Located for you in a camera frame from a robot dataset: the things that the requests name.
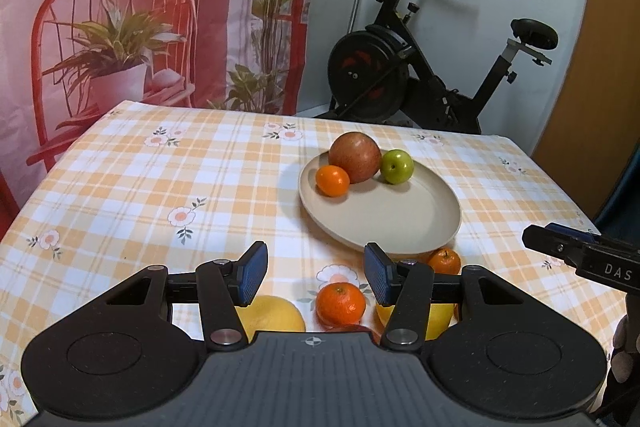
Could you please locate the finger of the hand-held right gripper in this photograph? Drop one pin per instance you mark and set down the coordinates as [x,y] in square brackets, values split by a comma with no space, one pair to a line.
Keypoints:
[550,242]

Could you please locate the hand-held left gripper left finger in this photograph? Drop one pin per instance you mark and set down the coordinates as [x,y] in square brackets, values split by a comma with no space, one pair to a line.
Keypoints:
[257,272]

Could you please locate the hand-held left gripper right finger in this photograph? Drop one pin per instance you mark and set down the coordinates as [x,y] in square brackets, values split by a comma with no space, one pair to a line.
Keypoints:
[375,274]

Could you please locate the orange mandarin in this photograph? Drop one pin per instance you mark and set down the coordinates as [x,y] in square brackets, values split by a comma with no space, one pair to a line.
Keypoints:
[332,181]
[445,263]
[340,304]

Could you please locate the yellow lemon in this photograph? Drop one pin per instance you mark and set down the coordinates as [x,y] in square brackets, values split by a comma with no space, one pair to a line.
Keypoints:
[272,319]

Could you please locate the beige plate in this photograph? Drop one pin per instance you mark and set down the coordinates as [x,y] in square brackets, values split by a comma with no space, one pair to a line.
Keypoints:
[390,217]

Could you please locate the large round yellow citrus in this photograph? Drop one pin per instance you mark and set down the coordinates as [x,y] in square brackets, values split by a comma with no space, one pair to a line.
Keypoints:
[440,319]

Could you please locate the green apple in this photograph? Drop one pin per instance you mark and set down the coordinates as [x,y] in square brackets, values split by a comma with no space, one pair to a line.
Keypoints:
[396,167]

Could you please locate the dull reddish-brown apple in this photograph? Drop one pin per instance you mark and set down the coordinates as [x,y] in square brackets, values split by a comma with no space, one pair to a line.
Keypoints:
[356,157]

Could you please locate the person's right hand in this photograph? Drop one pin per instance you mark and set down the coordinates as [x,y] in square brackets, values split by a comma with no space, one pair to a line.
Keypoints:
[624,352]

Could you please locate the blue curtain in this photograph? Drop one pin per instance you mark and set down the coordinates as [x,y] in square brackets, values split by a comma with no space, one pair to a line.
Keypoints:
[625,202]

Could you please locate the wooden door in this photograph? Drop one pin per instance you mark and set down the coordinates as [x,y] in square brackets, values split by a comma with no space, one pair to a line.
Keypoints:
[600,82]

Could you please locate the black exercise bike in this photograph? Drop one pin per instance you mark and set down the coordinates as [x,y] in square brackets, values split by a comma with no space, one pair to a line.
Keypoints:
[365,62]

